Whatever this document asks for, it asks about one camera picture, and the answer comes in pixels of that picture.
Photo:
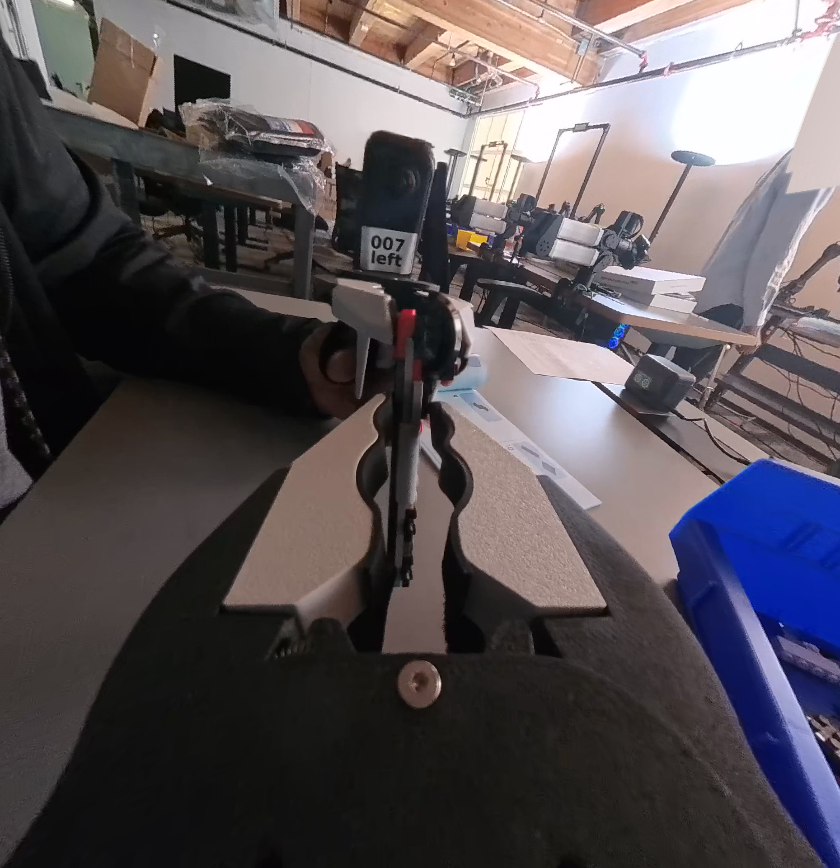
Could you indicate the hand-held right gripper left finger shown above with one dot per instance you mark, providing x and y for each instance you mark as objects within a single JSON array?
[{"x": 298, "y": 536}]

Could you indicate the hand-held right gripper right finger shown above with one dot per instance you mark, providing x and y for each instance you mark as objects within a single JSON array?
[{"x": 528, "y": 536}]

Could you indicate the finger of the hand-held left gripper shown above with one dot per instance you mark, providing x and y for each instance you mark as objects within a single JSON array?
[
  {"x": 466, "y": 325},
  {"x": 372, "y": 312}
]

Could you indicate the grey red brick model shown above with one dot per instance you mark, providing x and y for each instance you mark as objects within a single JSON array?
[{"x": 407, "y": 461}]

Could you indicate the blue plastic bin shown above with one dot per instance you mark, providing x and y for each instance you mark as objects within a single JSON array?
[{"x": 731, "y": 644}]

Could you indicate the pile of small bricks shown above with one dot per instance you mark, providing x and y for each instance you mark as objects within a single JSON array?
[{"x": 826, "y": 732}]

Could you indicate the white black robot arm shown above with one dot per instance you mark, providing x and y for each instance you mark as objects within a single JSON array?
[
  {"x": 575, "y": 241},
  {"x": 484, "y": 210}
]

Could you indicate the person's left forearm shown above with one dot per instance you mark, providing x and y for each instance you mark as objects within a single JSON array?
[{"x": 189, "y": 325}]

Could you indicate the black overhead robot arm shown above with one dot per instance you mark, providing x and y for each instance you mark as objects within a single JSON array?
[{"x": 809, "y": 268}]

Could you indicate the grey adjoining desk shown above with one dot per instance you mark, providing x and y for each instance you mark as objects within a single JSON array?
[{"x": 670, "y": 434}]

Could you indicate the wooden robot desk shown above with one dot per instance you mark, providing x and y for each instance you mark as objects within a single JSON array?
[{"x": 664, "y": 319}]

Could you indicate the black office chair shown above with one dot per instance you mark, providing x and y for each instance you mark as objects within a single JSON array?
[
  {"x": 435, "y": 230},
  {"x": 345, "y": 203}
]

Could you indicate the brick instruction booklet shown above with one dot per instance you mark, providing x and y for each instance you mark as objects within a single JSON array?
[{"x": 528, "y": 461}]

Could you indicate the yellow bin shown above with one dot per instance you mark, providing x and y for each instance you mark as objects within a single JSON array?
[{"x": 468, "y": 237}]

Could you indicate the white paper sheet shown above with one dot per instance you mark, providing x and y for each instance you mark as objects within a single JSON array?
[{"x": 562, "y": 356}]

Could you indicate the plastic wrapped bundle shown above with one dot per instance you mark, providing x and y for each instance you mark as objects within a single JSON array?
[{"x": 257, "y": 132}]

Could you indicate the lit computer tower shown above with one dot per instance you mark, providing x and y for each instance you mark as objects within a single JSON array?
[{"x": 620, "y": 336}]

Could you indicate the stack of white flat boxes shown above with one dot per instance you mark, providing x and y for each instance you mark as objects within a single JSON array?
[{"x": 650, "y": 281}]

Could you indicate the black metal rack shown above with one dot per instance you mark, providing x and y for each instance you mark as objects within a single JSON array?
[{"x": 738, "y": 386}]

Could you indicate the black floor lamp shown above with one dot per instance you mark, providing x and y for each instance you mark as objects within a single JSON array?
[{"x": 692, "y": 158}]

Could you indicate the cardboard box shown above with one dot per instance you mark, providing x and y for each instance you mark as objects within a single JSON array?
[{"x": 121, "y": 68}]

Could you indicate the black frame stand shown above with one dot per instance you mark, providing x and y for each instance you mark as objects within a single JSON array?
[{"x": 582, "y": 127}]

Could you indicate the black wall screen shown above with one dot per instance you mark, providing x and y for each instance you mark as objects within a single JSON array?
[{"x": 201, "y": 81}]

